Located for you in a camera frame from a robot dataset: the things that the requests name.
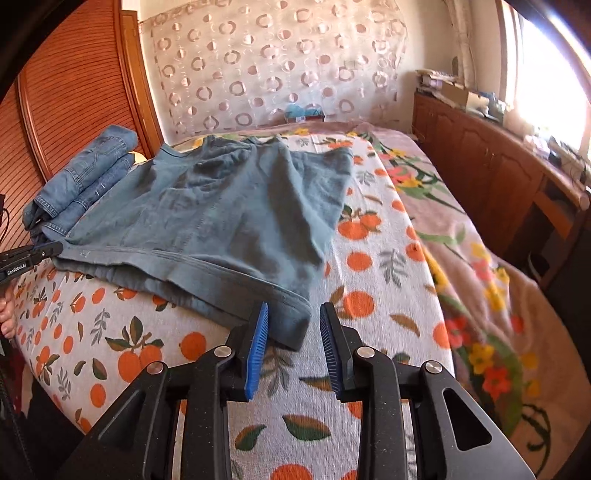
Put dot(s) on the person's left hand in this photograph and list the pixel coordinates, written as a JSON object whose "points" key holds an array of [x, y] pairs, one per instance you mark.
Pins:
{"points": [[7, 318]]}

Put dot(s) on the floral blanket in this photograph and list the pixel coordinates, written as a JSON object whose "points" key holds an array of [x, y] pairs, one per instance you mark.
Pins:
{"points": [[461, 240]]}

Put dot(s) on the grey-blue pants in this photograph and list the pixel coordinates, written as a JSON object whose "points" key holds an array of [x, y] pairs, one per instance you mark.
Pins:
{"points": [[207, 207]]}

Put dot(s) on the stack of papers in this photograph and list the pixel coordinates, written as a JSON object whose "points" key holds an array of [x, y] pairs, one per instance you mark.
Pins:
{"points": [[434, 79]]}

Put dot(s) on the circle-patterned sheer curtain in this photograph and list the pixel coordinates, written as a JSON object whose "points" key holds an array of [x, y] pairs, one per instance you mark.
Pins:
{"points": [[277, 69]]}

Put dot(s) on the folded blue denim jeans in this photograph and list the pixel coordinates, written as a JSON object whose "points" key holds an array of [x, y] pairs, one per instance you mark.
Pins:
{"points": [[87, 180]]}

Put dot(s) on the orange print bed sheet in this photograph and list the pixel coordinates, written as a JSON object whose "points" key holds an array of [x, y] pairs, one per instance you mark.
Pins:
{"points": [[369, 286]]}

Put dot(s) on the blue tissue box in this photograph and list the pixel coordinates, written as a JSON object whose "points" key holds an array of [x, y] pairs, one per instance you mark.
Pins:
{"points": [[302, 114]]}

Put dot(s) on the beige window curtain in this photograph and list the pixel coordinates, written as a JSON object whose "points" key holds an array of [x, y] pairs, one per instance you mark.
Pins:
{"points": [[464, 41]]}

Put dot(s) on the cardboard box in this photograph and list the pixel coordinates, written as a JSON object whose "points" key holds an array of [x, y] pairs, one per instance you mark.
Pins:
{"points": [[457, 94]]}

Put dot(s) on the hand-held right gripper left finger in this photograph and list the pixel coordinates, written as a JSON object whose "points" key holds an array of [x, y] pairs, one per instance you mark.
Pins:
{"points": [[258, 350]]}

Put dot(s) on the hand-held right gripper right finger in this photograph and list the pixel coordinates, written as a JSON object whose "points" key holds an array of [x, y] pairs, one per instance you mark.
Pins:
{"points": [[330, 350]]}

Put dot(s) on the window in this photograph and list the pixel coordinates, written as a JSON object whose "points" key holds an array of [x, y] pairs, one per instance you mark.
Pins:
{"points": [[554, 92]]}

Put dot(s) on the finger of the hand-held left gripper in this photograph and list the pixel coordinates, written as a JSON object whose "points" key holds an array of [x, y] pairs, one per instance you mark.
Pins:
{"points": [[51, 249]]}

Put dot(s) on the wooden cabinet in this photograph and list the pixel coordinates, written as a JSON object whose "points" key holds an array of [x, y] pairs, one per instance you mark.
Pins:
{"points": [[471, 152]]}

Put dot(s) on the wooden wardrobe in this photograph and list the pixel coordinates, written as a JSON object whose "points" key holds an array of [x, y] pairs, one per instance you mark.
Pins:
{"points": [[69, 92]]}

